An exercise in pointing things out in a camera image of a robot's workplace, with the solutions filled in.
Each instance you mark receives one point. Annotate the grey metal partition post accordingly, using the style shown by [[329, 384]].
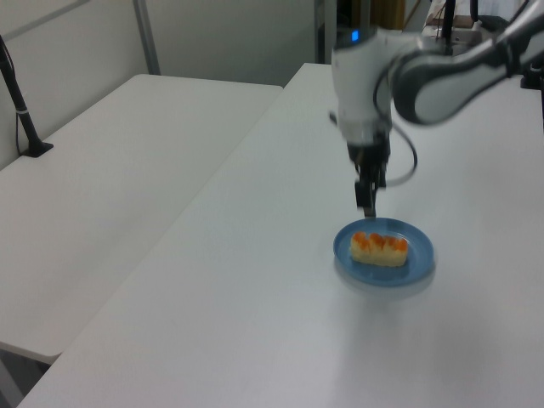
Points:
[[146, 36]]

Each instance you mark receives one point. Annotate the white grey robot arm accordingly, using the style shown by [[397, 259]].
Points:
[[429, 81]]

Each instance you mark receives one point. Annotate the black clamp mount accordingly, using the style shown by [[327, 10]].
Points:
[[533, 78]]

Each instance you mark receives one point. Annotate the thick black upright pole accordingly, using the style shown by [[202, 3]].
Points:
[[448, 17]]

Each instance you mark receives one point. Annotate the yellow wooden panel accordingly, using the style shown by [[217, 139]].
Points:
[[384, 13]]

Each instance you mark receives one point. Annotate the toy bread with orange topping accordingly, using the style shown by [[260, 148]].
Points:
[[378, 250]]

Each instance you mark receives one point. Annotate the thin black upright pole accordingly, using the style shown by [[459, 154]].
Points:
[[474, 9]]

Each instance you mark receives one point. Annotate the blue round plate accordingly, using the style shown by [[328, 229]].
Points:
[[418, 255]]

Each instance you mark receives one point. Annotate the black camera stand pole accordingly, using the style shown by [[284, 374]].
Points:
[[19, 108]]

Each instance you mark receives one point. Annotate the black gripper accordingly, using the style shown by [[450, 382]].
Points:
[[369, 157]]

